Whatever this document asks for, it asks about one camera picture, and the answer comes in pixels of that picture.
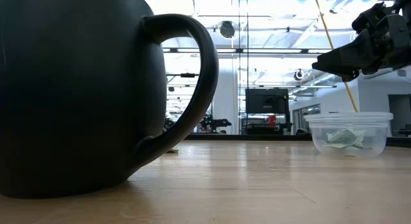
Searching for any black computer monitor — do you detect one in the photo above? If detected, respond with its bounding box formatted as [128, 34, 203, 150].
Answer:
[245, 88, 288, 115]

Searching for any round clear plastic bowl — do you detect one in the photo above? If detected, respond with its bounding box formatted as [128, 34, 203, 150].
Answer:
[304, 111, 394, 158]

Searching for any yellow hanging cable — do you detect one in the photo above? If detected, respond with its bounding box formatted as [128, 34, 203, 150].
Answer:
[313, 0, 359, 113]

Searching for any black aluminium table frame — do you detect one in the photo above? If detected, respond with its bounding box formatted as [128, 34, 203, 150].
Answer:
[184, 133, 411, 147]

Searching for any ceramic mug with handle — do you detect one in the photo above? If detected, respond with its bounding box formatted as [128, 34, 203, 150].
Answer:
[0, 0, 220, 199]

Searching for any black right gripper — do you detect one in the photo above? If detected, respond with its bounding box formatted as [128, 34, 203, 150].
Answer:
[311, 1, 411, 83]

